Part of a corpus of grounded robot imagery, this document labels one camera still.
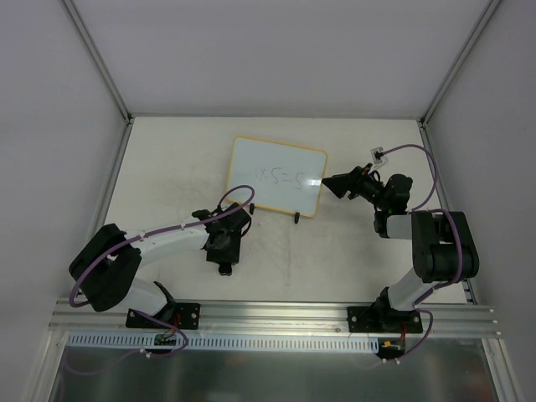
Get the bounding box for yellow framed whiteboard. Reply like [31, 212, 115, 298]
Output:
[226, 136, 327, 218]

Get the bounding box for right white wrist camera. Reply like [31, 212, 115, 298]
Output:
[370, 147, 389, 171]

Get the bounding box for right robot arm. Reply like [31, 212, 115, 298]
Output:
[322, 165, 479, 333]

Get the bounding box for left aluminium frame post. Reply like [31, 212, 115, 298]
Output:
[59, 0, 132, 124]

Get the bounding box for white slotted cable duct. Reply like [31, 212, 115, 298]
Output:
[66, 332, 379, 354]

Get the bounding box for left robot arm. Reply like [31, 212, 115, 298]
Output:
[69, 204, 252, 331]

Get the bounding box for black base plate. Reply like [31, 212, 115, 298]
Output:
[126, 302, 200, 330]
[347, 306, 423, 334]

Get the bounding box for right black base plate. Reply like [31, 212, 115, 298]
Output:
[347, 306, 423, 334]

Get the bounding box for aluminium front rail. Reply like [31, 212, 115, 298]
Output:
[48, 299, 503, 338]

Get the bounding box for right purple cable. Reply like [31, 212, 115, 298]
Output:
[379, 144, 468, 365]

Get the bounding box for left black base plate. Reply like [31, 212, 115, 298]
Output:
[126, 302, 200, 330]

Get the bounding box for blue whiteboard eraser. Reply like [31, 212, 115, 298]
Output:
[218, 264, 233, 276]

